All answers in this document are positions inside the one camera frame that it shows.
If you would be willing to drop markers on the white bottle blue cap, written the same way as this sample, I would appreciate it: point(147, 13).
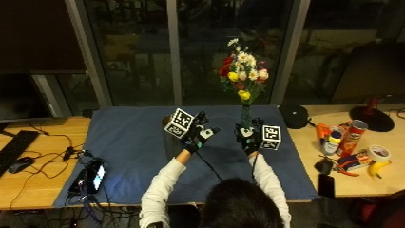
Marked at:
point(332, 143)

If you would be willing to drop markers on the white tape roll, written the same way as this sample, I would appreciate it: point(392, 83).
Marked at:
point(379, 153)

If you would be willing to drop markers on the white marker cube on glove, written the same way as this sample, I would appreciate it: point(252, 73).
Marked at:
point(180, 123)
point(271, 136)

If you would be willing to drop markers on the red chair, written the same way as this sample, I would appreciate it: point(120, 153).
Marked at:
point(381, 210)

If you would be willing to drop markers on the black round pouch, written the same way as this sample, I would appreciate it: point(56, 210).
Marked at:
point(295, 116)

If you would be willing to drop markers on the black computer mouse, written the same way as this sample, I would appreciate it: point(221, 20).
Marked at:
point(20, 164)

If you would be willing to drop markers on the slim glass vase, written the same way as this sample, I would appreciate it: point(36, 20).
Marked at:
point(245, 116)

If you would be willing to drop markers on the white marker cube on right glove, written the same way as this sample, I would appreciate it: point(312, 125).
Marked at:
point(271, 136)

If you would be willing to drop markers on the yellow banana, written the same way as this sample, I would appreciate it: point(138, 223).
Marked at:
point(376, 167)

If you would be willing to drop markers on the blue table cloth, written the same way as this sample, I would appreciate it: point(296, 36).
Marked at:
point(127, 148)

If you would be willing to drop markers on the person's left hand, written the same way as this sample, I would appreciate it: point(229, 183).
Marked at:
point(198, 139)

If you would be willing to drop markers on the mixed colour flower bouquet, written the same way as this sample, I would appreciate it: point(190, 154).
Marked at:
point(243, 73)

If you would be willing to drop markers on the red chips can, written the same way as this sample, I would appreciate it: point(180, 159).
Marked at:
point(352, 137)

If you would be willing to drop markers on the orange plastic object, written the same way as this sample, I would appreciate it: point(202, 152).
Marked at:
point(323, 130)

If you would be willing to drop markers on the person's right hand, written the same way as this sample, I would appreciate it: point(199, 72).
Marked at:
point(249, 141)

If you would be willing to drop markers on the black keyboard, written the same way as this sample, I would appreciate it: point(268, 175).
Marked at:
point(16, 148)

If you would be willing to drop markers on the black phone with lit screen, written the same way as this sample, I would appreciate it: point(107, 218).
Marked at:
point(95, 178)

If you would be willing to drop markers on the black dark phone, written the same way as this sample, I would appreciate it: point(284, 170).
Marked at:
point(325, 185)

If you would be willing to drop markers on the white marker cube on left glove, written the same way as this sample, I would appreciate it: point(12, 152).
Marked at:
point(180, 123)

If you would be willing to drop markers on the black round base red pole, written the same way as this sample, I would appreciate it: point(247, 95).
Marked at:
point(372, 117)

